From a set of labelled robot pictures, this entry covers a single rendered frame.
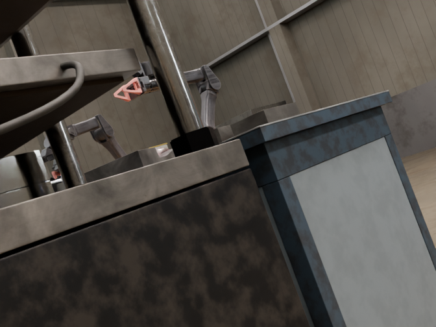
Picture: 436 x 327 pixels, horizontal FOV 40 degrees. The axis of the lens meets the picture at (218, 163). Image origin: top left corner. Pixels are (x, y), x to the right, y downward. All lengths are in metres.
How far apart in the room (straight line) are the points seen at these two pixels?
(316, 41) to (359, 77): 1.16
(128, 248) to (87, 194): 0.11
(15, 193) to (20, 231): 0.67
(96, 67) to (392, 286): 0.94
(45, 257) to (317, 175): 0.78
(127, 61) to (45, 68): 0.20
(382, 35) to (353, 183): 9.58
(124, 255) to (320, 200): 0.62
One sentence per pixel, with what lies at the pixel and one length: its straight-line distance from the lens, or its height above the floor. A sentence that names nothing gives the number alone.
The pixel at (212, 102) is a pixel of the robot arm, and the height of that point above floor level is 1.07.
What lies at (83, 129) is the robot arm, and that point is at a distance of 2.89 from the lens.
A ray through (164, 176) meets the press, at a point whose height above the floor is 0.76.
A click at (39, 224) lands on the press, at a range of 0.90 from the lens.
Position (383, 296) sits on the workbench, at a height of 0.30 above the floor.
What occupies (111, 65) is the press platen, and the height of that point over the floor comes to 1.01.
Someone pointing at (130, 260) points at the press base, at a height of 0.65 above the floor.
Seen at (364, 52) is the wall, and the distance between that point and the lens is 11.31.
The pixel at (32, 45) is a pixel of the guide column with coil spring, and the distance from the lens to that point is 1.59.
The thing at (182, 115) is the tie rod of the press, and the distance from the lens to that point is 1.22.
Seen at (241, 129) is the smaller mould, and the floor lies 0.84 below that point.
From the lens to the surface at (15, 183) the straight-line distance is 1.55.
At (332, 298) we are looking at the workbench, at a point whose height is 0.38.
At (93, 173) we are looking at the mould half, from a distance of 2.08.
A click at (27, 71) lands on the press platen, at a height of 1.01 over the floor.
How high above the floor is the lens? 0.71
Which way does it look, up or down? 2 degrees up
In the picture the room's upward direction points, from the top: 21 degrees counter-clockwise
